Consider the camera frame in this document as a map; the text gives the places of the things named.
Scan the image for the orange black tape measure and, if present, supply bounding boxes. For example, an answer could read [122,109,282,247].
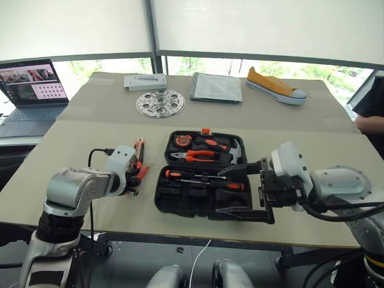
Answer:
[175,134,193,148]

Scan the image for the person in black shirt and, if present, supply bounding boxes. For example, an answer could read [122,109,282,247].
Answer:
[352,70,384,119]

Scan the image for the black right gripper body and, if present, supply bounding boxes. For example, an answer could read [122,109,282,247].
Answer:
[257,157,301,225]

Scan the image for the claw hammer orange grip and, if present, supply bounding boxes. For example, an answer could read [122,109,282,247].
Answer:
[191,134,245,166]

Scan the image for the beige cardboard sheet with tape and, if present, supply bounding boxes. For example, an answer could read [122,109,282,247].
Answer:
[56,71,361,135]

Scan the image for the thin white cable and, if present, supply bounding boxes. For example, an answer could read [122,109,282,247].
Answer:
[190,239,212,288]

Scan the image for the grey window frame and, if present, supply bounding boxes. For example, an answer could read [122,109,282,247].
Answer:
[0,0,384,79]

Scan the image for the orange handled pliers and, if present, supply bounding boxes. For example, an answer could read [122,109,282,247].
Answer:
[170,149,217,163]

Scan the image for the screwdriver black orange handle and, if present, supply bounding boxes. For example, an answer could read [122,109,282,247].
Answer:
[175,178,245,191]

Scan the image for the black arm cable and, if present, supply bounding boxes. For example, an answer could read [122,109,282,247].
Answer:
[88,148,116,242]
[295,179,384,223]

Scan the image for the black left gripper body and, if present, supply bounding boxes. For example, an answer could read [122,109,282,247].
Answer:
[124,163,141,198]

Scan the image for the folded grey cloth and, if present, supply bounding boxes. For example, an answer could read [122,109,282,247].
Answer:
[188,71,244,106]

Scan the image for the white flat box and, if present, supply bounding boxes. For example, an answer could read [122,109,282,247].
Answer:
[123,73,168,92]

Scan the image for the large beige cardboard sheet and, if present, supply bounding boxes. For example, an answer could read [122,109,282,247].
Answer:
[0,119,384,249]

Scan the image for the orange utility knife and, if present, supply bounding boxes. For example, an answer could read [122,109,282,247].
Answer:
[133,137,146,169]

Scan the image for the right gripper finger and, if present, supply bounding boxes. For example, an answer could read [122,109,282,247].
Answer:
[217,161,262,178]
[214,206,268,224]

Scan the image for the white roller blind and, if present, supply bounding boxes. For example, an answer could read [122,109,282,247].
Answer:
[0,0,154,62]
[149,0,384,65]

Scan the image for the yellow canvas sneaker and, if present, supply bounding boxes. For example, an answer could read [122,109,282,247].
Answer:
[245,66,308,106]

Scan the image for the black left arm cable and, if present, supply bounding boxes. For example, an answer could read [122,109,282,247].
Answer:
[88,148,116,242]

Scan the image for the screwdriver with orange handle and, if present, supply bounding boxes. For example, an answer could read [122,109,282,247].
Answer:
[163,169,227,181]

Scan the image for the round perforated metal plate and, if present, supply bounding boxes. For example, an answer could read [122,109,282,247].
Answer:
[135,89,187,119]

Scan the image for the grey laptop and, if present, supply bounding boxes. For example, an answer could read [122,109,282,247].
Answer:
[0,58,70,139]

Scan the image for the black plastic tool case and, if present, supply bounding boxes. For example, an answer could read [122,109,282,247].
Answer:
[154,128,253,222]

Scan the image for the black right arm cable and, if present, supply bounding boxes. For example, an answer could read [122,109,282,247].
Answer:
[295,179,384,223]

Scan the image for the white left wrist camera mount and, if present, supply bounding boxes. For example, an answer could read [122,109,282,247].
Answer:
[104,145,136,196]

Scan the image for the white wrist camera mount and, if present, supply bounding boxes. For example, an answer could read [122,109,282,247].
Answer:
[269,142,313,212]
[104,145,136,196]

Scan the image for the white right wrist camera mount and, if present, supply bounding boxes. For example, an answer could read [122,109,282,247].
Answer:
[269,142,313,212]

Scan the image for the white side desk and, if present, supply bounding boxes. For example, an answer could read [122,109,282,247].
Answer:
[0,134,44,148]

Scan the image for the black table frame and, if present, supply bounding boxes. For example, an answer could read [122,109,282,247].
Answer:
[77,231,361,269]

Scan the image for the grey rounded robot leg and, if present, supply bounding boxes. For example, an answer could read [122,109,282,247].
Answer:
[146,265,187,288]
[212,259,254,288]

